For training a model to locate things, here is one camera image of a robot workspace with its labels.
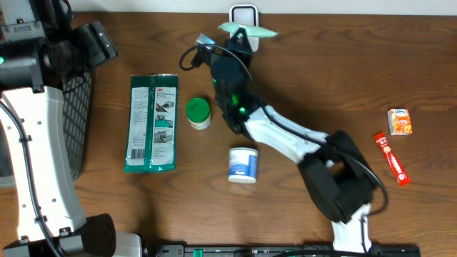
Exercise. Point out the red stick sachet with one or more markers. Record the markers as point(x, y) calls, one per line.
point(395, 165)

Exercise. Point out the white barcode scanner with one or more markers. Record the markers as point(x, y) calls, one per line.
point(246, 14)

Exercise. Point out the orange tissue pack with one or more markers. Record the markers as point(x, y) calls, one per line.
point(399, 122)

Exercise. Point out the green cap bottle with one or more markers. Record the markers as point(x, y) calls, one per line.
point(198, 113)

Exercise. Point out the teal wet wipes pack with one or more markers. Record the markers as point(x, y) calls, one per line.
point(252, 31)

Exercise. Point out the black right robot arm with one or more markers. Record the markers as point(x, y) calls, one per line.
point(338, 179)

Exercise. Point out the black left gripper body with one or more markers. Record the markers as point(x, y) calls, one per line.
point(93, 48)

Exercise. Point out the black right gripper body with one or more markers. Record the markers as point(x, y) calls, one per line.
point(245, 59)

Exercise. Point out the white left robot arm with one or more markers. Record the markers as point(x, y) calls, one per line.
point(40, 52)

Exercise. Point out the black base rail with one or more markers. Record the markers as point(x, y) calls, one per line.
point(314, 250)

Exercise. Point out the white plastic cup container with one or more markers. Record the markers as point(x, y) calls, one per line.
point(243, 165)

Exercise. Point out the grey plastic basket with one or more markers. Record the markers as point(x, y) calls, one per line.
point(77, 109)

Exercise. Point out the green white package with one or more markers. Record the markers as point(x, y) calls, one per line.
point(151, 144)

